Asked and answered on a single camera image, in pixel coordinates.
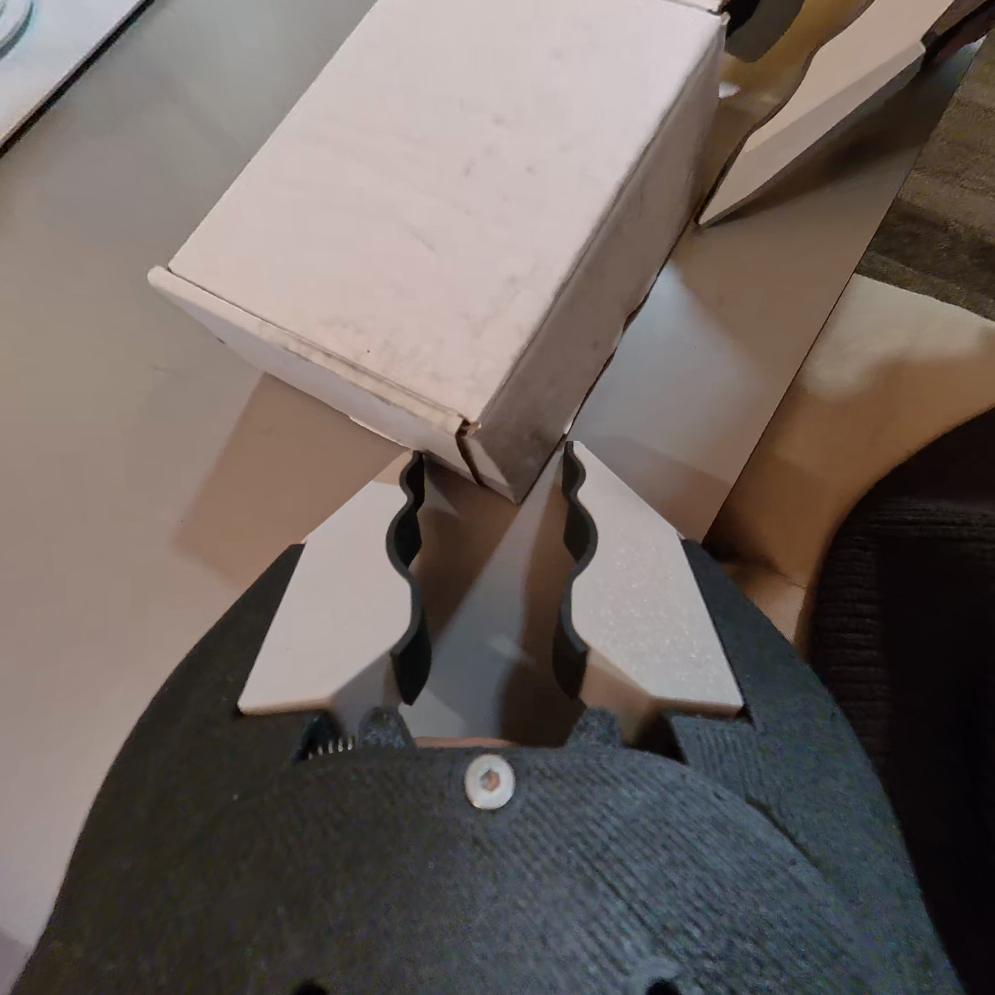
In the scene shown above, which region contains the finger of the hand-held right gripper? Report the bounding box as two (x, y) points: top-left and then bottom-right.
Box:
(719, 0), (955, 162)
(698, 40), (928, 228)

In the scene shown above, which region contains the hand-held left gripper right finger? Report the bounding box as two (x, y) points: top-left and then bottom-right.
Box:
(552, 439), (747, 718)

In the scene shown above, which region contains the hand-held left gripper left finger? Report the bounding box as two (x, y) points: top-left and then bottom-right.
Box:
(235, 451), (435, 718)

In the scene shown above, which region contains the white mailer box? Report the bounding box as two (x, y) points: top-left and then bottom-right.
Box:
(148, 0), (728, 502)

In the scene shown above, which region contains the grey desk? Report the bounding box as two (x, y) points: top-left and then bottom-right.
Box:
(0, 0), (979, 965)

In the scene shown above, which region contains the person's black knit sweater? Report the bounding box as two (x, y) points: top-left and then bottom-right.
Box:
(808, 408), (995, 995)

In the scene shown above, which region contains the instruction sheet on stand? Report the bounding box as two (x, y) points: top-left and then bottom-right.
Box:
(0, 0), (150, 149)

